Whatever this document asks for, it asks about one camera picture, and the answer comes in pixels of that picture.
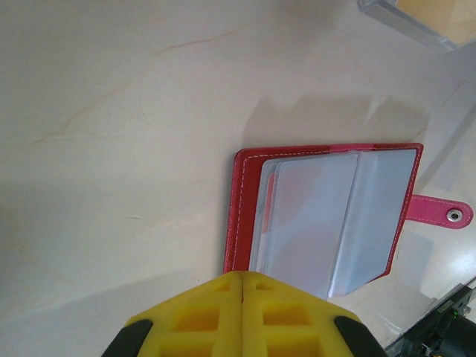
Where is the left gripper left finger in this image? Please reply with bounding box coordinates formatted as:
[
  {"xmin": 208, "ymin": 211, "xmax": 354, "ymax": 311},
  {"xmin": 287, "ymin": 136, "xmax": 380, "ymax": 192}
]
[{"xmin": 102, "ymin": 270, "xmax": 245, "ymax": 357}]

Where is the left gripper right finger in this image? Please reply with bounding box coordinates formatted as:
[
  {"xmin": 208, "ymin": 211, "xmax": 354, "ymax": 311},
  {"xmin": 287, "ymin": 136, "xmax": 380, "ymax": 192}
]
[{"xmin": 241, "ymin": 270, "xmax": 384, "ymax": 357}]

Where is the red leather card holder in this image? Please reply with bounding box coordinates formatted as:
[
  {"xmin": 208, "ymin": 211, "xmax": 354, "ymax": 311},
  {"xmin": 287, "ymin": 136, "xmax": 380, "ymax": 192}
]
[{"xmin": 224, "ymin": 142, "xmax": 475, "ymax": 301}]

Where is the clear plastic box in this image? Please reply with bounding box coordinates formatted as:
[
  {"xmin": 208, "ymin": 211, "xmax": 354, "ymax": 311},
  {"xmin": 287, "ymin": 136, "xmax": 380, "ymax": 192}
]
[{"xmin": 357, "ymin": 0, "xmax": 476, "ymax": 55}]

